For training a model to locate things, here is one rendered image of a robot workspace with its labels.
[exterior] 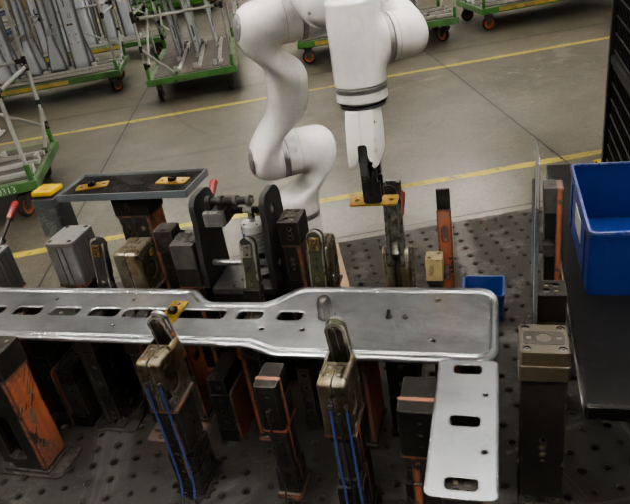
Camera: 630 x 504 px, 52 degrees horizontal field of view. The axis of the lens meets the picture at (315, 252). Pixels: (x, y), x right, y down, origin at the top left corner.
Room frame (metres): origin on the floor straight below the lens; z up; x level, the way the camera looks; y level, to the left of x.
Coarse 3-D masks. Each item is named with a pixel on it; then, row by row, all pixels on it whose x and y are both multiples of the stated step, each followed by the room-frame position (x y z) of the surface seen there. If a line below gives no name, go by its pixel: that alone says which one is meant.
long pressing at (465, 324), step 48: (0, 288) 1.41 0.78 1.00; (48, 288) 1.37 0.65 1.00; (96, 288) 1.33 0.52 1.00; (144, 288) 1.29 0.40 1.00; (336, 288) 1.15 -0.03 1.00; (384, 288) 1.12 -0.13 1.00; (432, 288) 1.09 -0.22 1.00; (480, 288) 1.06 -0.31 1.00; (48, 336) 1.16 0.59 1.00; (96, 336) 1.13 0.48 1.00; (144, 336) 1.10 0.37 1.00; (192, 336) 1.07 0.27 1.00; (240, 336) 1.04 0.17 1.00; (288, 336) 1.01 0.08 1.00; (384, 336) 0.96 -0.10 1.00; (432, 336) 0.94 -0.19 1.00; (480, 336) 0.91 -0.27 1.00
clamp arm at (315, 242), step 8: (312, 232) 1.22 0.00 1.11; (320, 232) 1.22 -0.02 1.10; (312, 240) 1.22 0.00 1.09; (320, 240) 1.21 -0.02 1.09; (312, 248) 1.21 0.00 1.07; (320, 248) 1.21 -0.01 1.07; (312, 256) 1.21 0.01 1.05; (320, 256) 1.21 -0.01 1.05; (312, 264) 1.21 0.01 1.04; (320, 264) 1.20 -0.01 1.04; (312, 272) 1.21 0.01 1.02; (320, 272) 1.20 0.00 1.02; (312, 280) 1.20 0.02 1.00; (320, 280) 1.20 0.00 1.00; (328, 280) 1.21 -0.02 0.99
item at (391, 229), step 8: (384, 184) 1.17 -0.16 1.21; (392, 184) 1.17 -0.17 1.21; (400, 184) 1.17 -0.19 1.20; (384, 192) 1.14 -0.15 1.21; (392, 192) 1.13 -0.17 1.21; (400, 192) 1.16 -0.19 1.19; (400, 200) 1.15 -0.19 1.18; (384, 208) 1.16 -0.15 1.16; (392, 208) 1.16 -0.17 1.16; (400, 208) 1.15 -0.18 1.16; (384, 216) 1.16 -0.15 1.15; (392, 216) 1.16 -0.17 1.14; (400, 216) 1.15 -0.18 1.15; (384, 224) 1.16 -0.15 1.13; (392, 224) 1.16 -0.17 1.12; (400, 224) 1.15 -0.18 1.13; (392, 232) 1.16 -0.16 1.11; (400, 232) 1.14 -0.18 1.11; (392, 240) 1.16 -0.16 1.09; (400, 240) 1.14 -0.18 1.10; (400, 248) 1.14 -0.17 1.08; (400, 256) 1.14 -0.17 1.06
